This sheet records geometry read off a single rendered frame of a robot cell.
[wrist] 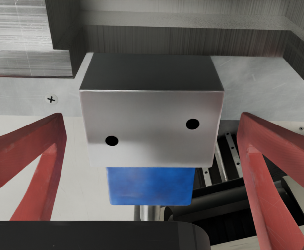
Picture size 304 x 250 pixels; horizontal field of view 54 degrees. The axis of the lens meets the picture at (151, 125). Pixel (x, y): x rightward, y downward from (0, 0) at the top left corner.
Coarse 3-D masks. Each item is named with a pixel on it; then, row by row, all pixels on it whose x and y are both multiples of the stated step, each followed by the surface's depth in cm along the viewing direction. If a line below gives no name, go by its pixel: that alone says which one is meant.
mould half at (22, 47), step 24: (0, 0) 5; (24, 0) 5; (0, 24) 5; (24, 24) 5; (48, 24) 5; (0, 48) 6; (24, 48) 6; (48, 48) 6; (0, 72) 6; (24, 72) 6; (48, 72) 6
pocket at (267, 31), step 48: (48, 0) 5; (96, 0) 8; (144, 0) 8; (192, 0) 8; (240, 0) 8; (288, 0) 8; (96, 48) 7; (144, 48) 7; (192, 48) 7; (240, 48) 7; (288, 48) 7
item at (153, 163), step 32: (96, 64) 12; (128, 64) 12; (160, 64) 12; (192, 64) 12; (96, 96) 10; (128, 96) 10; (160, 96) 10; (192, 96) 10; (96, 128) 11; (128, 128) 11; (160, 128) 11; (192, 128) 11; (96, 160) 12; (128, 160) 12; (160, 160) 12; (192, 160) 12; (128, 192) 15; (160, 192) 15; (192, 192) 15
